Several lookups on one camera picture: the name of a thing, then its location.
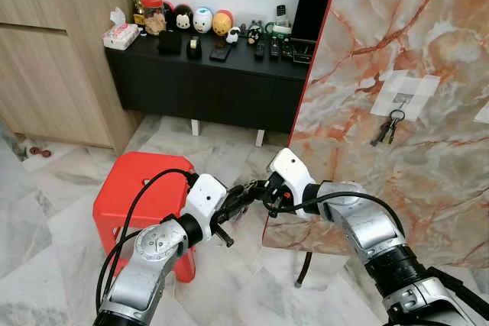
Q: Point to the black board leg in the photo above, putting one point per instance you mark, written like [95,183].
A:
[304,269]

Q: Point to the pink white tissue box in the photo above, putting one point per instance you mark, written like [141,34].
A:
[122,34]

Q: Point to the small panda figurine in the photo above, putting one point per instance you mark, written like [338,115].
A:
[233,35]

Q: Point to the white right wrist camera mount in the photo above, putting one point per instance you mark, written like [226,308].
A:
[290,166]

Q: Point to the black tape dispenser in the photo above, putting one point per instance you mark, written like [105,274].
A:
[195,46]

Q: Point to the small red floor toy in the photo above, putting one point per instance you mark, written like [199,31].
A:
[40,152]

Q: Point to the small black white figurine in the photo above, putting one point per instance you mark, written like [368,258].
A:
[253,33]

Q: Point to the black mouse figurine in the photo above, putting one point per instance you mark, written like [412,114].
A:
[182,17]

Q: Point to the green base clear bottle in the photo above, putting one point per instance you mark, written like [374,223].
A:
[282,24]

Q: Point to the red lid snack jar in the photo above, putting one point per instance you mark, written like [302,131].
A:
[153,17]

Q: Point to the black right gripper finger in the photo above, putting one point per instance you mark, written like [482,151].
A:
[260,185]
[261,198]

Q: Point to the clear adhesive metal hook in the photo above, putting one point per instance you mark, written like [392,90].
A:
[405,97]
[482,112]

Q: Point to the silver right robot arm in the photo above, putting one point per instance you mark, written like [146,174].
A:
[367,227]

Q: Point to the black pouch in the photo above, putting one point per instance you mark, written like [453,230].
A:
[169,42]

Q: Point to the black phone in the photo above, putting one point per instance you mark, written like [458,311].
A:
[221,51]

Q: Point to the marble pattern board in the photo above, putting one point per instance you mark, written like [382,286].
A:
[397,188]

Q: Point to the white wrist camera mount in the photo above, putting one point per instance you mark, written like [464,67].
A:
[202,198]
[290,166]

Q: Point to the small gold trophy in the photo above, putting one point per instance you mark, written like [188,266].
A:
[137,1]

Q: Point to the silver keys bunch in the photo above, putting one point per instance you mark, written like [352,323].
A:
[384,133]

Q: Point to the black tray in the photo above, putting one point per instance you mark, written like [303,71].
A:
[302,51]

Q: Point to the black low tv console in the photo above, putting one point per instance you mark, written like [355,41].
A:
[214,89]

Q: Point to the yellow orange figurine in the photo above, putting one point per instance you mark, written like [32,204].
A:
[222,23]

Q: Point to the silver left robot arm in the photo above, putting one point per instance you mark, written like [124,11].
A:
[149,265]

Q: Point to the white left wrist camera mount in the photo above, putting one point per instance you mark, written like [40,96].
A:
[202,198]

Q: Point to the black remote control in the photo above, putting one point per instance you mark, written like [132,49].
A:
[260,50]
[287,48]
[274,46]

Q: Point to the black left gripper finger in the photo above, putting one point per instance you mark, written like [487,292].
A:
[246,193]
[225,236]

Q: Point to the red plastic stool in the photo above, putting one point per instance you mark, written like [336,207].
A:
[160,192]

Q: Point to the light wooden cabinet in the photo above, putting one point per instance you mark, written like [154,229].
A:
[53,59]

